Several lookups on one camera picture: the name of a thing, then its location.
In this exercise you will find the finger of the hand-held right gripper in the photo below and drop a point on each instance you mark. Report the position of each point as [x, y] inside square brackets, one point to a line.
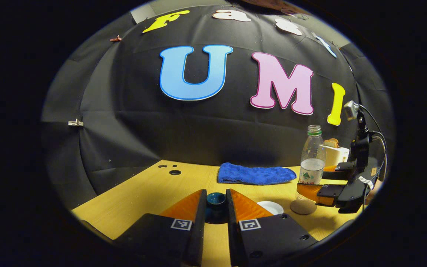
[330, 193]
[343, 168]

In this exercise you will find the blue towel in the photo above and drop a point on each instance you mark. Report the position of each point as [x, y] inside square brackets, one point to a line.
[254, 174]

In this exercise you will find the brown round object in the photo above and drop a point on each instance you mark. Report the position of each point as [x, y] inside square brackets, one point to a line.
[269, 5]

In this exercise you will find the round brown coaster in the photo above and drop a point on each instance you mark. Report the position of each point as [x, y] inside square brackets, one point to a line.
[302, 207]

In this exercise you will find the toast slice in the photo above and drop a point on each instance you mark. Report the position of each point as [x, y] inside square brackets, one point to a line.
[331, 143]

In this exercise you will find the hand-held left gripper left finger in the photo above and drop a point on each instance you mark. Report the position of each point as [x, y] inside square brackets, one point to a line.
[197, 230]

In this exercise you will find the black backdrop cloth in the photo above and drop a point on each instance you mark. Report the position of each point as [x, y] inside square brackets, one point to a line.
[198, 126]

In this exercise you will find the small white clip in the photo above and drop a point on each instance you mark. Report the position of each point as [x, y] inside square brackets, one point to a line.
[75, 122]

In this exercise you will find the teal teacup lid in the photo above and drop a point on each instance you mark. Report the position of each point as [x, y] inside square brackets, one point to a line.
[216, 202]

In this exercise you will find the small pink clip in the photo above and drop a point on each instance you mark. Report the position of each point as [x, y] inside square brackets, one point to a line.
[116, 38]

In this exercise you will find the clear plastic water bottle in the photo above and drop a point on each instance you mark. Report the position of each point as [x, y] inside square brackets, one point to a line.
[313, 163]

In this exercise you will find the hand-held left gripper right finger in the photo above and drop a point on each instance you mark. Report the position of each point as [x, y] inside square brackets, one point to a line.
[235, 237]

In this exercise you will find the white teacup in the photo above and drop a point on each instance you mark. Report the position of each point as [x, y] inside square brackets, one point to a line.
[271, 207]

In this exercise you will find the white toaster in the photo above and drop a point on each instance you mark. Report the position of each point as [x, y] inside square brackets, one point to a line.
[337, 155]

